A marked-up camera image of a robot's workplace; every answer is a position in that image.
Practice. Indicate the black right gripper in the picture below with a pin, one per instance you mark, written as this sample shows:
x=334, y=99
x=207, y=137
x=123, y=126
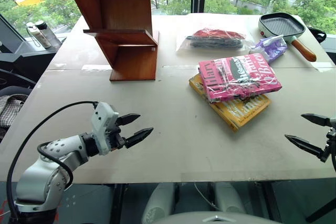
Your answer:
x=331, y=136

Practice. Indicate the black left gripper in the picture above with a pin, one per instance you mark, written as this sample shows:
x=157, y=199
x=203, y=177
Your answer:
x=115, y=138

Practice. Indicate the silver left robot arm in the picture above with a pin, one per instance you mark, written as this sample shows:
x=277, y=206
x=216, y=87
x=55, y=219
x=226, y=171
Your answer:
x=39, y=179

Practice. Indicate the wooden shelf rack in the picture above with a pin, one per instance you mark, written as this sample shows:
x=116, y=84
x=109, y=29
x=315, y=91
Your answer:
x=131, y=61

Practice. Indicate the yellow book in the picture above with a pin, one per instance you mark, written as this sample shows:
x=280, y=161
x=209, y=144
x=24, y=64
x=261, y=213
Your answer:
x=236, y=115

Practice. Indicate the pink book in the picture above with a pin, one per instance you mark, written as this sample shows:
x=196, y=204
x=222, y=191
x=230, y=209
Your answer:
x=244, y=77

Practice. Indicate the black table leg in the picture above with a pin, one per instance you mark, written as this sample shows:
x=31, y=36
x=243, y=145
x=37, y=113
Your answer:
x=118, y=203
x=273, y=203

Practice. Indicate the white rounded robot leg shape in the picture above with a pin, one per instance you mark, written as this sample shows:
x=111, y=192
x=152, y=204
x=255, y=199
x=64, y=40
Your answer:
x=229, y=197
x=157, y=203

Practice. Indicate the black slanted table brace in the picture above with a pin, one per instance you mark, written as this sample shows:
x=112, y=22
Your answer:
x=321, y=212

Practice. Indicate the purple white plastic packet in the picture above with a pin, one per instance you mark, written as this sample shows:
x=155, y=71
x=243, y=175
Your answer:
x=273, y=47

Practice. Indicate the black bag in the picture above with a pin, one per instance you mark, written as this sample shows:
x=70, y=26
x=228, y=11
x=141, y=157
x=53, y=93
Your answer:
x=319, y=33

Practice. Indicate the clear bag with red-black contents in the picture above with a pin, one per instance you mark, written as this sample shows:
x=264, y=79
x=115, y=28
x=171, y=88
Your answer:
x=215, y=40

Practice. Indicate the black chair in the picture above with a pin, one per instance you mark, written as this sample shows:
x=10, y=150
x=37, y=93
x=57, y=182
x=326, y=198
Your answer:
x=15, y=90

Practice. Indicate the chequered cloth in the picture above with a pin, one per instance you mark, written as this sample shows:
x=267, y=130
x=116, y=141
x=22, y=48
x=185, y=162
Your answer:
x=10, y=111

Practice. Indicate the clear bottle with black cap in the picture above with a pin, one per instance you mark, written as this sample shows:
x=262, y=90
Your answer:
x=50, y=35

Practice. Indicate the grey rounded robot body shape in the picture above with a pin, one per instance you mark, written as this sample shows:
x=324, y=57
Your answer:
x=218, y=219

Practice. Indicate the white water bottle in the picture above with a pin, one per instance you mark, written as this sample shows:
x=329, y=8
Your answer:
x=42, y=37

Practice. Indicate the black side desk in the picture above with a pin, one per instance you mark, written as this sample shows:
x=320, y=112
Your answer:
x=23, y=61

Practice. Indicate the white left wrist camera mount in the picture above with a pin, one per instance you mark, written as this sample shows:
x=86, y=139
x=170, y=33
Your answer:
x=103, y=119

